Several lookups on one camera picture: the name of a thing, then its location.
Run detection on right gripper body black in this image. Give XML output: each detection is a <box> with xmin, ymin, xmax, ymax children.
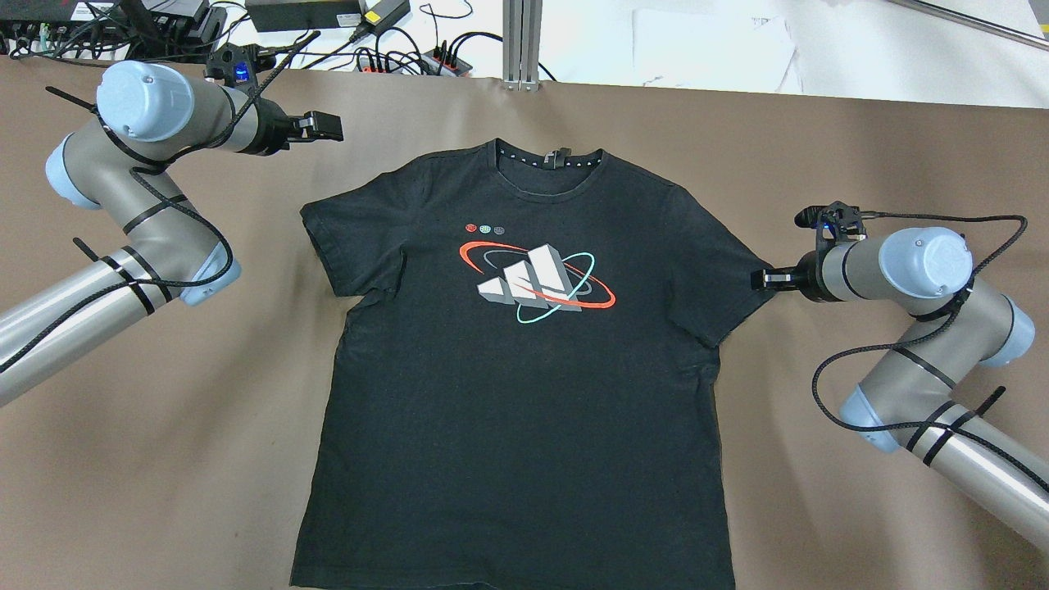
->
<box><xmin>787</xmin><ymin>251</ymin><xmax>829</xmax><ymax>302</ymax></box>

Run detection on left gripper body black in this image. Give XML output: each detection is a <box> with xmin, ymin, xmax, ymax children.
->
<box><xmin>247</xmin><ymin>103</ymin><xmax>312</xmax><ymax>156</ymax></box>

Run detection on black printed t-shirt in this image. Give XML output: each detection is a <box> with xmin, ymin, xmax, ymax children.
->
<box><xmin>291</xmin><ymin>139</ymin><xmax>771</xmax><ymax>589</ymax></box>

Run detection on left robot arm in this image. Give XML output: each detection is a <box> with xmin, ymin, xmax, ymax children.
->
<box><xmin>1</xmin><ymin>61</ymin><xmax>343</xmax><ymax>404</ymax></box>

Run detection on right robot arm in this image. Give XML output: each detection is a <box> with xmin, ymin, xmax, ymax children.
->
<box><xmin>751</xmin><ymin>227</ymin><xmax>1048</xmax><ymax>551</ymax></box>

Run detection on black power adapter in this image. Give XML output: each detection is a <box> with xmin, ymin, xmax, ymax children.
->
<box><xmin>244</xmin><ymin>1</ymin><xmax>367</xmax><ymax>33</ymax></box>

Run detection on power strip with plugs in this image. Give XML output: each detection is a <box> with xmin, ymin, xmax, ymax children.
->
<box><xmin>351</xmin><ymin>48</ymin><xmax>475</xmax><ymax>77</ymax></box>

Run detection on white paper sheet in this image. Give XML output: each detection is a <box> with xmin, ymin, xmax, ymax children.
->
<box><xmin>631</xmin><ymin>10</ymin><xmax>802</xmax><ymax>93</ymax></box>

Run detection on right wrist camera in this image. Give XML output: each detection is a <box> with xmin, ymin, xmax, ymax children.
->
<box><xmin>793</xmin><ymin>201</ymin><xmax>876</xmax><ymax>252</ymax></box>

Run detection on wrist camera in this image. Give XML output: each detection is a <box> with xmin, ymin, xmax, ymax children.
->
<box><xmin>793</xmin><ymin>201</ymin><xmax>876</xmax><ymax>252</ymax></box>
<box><xmin>205</xmin><ymin>43</ymin><xmax>276</xmax><ymax>91</ymax></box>

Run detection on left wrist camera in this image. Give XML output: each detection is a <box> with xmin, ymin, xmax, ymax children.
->
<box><xmin>205</xmin><ymin>43</ymin><xmax>276</xmax><ymax>91</ymax></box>

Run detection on aluminium frame cage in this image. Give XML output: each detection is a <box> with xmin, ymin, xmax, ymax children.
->
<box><xmin>502</xmin><ymin>0</ymin><xmax>543</xmax><ymax>91</ymax></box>

